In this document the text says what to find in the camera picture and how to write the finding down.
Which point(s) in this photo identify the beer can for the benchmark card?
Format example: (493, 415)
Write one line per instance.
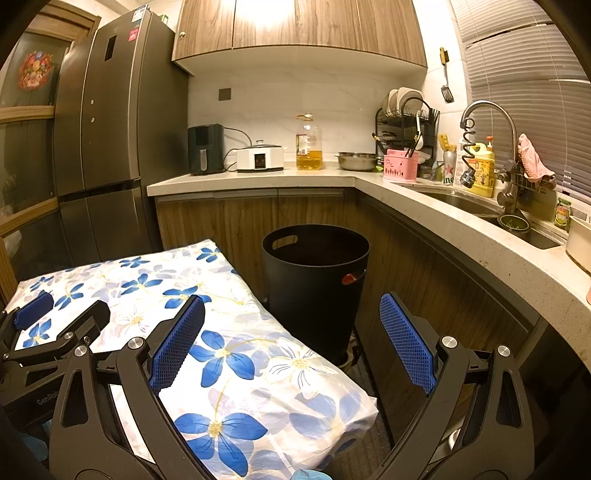
(450, 159)

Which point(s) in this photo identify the chrome kitchen faucet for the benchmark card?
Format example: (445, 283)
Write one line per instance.
(507, 165)

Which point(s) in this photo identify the pink cloth on faucet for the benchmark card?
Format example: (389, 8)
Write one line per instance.
(535, 170)

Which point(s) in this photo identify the pink utensil holder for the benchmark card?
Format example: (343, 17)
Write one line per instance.
(398, 166)

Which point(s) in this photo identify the wooden glass door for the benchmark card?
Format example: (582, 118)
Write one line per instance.
(32, 238)

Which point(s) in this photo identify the floral blue white tablecloth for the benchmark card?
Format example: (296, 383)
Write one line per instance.
(252, 401)

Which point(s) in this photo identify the black dish rack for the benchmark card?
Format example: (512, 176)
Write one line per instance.
(405, 121)

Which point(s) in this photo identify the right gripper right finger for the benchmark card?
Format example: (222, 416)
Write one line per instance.
(475, 422)

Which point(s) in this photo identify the dark steel refrigerator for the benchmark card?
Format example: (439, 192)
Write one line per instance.
(120, 125)

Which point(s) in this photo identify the white bottle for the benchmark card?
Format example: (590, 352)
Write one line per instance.
(460, 165)

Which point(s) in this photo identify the black trash bin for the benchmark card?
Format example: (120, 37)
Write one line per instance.
(314, 279)

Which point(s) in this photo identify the hanging black spatula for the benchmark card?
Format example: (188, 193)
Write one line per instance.
(445, 89)

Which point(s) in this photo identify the wooden upper cabinet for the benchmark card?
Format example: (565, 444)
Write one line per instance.
(387, 29)

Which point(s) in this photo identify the cooking oil bottle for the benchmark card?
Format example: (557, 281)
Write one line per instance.
(308, 143)

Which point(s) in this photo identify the stainless steel bowl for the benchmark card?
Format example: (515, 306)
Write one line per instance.
(357, 161)

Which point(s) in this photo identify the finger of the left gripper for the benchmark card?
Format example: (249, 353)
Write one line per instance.
(22, 318)
(83, 330)

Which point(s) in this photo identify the yellow detergent bottle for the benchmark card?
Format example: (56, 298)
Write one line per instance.
(483, 162)

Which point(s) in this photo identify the steel sink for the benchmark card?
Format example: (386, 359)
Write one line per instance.
(516, 223)

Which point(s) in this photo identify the black air fryer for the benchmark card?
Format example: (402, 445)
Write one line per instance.
(205, 149)

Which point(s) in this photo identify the wooden lower cabinets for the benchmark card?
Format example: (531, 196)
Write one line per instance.
(434, 279)

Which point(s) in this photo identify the white slow cooker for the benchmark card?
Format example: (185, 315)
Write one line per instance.
(260, 157)

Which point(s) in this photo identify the window blinds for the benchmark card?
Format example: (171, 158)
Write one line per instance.
(518, 58)

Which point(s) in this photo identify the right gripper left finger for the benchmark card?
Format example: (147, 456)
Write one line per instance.
(87, 440)

